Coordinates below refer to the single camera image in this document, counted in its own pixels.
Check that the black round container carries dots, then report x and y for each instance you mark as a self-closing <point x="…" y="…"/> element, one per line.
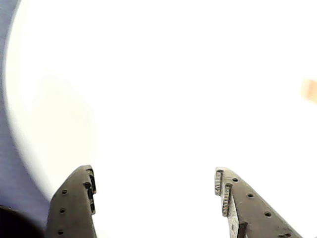
<point x="17" y="223"/>

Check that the blue woven cloth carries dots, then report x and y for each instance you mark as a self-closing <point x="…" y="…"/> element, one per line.
<point x="10" y="161"/>

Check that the white round plate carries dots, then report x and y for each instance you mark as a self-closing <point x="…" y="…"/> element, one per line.
<point x="158" y="86"/>

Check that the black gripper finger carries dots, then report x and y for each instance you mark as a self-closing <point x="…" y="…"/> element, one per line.
<point x="71" y="213"/>
<point x="252" y="215"/>

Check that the small red cube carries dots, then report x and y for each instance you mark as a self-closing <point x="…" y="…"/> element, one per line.
<point x="310" y="90"/>

